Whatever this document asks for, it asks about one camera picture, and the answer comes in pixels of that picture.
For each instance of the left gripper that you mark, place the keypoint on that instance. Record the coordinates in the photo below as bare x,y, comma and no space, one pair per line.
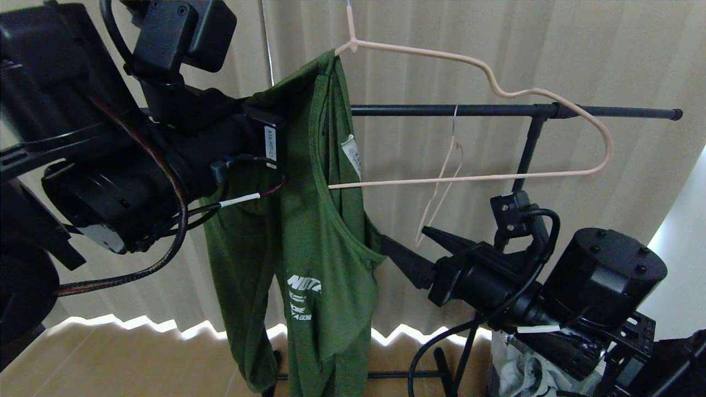
165,171

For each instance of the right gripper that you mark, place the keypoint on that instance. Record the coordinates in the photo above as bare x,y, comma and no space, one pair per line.
485,281

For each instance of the pink clothes hanger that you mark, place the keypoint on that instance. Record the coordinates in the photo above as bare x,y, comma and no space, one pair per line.
469,179
442,198

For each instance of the pale grey shorts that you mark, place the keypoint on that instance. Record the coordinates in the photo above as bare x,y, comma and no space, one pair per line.
529,369

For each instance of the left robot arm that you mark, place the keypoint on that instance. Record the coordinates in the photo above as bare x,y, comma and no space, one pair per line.
44,82

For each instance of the white laundry basket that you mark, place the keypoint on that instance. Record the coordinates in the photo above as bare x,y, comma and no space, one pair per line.
499,358

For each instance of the black clothes rack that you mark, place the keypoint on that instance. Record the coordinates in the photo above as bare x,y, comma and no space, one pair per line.
496,110

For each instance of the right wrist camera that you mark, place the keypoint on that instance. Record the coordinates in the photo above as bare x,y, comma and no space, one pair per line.
513,215

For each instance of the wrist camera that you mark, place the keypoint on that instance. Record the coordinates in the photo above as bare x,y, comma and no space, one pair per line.
513,215
187,33

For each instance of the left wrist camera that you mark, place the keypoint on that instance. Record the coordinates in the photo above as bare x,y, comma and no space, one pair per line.
187,33

